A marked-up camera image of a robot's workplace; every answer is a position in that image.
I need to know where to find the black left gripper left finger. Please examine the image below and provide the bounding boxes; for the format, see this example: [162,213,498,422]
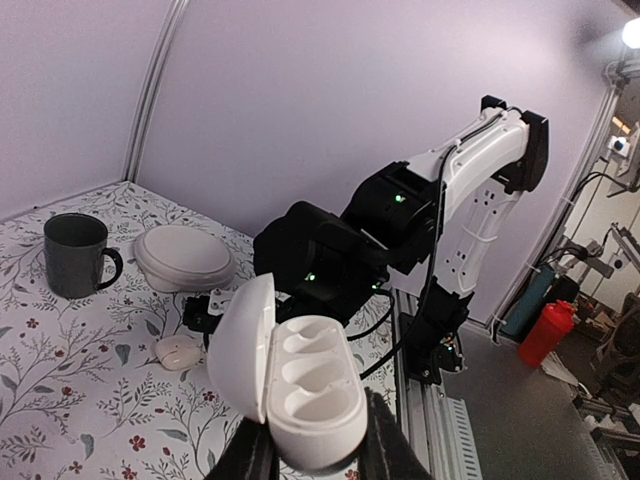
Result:
[204,419,275,480]

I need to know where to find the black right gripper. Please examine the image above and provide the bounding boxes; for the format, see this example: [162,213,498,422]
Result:
[253,201,390,325]

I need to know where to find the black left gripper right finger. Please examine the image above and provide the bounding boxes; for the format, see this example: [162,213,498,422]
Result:
[357,387,430,480]

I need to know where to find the white earbud case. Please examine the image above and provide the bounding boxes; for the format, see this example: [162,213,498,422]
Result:
[206,273,368,474]
[154,335,202,371]

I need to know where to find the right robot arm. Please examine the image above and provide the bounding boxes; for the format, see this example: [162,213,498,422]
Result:
[253,95,550,385]

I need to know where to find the floral patterned table mat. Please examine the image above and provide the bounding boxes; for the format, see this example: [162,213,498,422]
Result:
[0,179,401,480]

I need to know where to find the teal cylinder bottle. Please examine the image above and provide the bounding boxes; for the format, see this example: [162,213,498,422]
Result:
[501,265,555,336]

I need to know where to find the red shaker bottle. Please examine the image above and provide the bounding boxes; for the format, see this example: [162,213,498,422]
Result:
[518,300,576,369]

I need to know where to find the dark grey mug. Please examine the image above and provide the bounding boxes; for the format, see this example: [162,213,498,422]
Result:
[43,212,124,300]

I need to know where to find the ceiling light bar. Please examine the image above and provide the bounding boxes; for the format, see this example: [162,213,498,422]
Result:
[621,18,640,50]

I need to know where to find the front aluminium rail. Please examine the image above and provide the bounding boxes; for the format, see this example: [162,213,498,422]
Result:
[389,287,486,480]

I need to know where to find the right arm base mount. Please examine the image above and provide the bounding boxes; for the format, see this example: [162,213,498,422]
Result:
[399,313,466,385]

